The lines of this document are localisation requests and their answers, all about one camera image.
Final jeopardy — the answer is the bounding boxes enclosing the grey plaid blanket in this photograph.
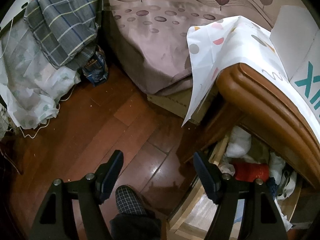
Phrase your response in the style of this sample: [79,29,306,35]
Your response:
[24,0,101,70]

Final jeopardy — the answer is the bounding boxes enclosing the white green floral cloth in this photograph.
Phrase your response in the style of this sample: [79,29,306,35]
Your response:
[1,20,80,129]

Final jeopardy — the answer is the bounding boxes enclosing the white sock bundle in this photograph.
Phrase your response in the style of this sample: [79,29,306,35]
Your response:
[226,126,252,158]

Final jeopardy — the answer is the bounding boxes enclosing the white box teal letters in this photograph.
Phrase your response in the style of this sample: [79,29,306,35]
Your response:
[270,5,319,119]

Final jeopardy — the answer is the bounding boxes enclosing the white garment in drawer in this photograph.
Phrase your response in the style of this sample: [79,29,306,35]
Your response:
[269,152,297,200]

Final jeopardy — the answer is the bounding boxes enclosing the white dotted table cloth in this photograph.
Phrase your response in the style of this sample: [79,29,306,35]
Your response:
[184,16,319,131]

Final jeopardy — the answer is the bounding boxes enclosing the blue printed bag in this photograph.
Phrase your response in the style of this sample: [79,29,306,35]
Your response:
[82,46,108,86]

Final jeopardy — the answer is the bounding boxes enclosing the brown wooden nightstand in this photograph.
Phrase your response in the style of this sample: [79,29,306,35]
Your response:
[185,63,319,189]

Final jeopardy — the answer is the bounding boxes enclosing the red underwear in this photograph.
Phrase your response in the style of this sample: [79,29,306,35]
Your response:
[232,160,269,182]

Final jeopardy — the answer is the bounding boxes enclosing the pink patterned bed sheet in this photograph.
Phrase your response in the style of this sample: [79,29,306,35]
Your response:
[106,0,304,95]

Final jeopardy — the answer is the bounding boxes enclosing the cardboard box under bed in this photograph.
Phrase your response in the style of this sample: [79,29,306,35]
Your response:
[147,88,217,125]

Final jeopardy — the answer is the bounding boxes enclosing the white cable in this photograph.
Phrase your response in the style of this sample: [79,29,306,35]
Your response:
[18,84,75,139]

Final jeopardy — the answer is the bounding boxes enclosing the checkered slipper foot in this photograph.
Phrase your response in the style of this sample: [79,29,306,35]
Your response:
[110,185,162,240]

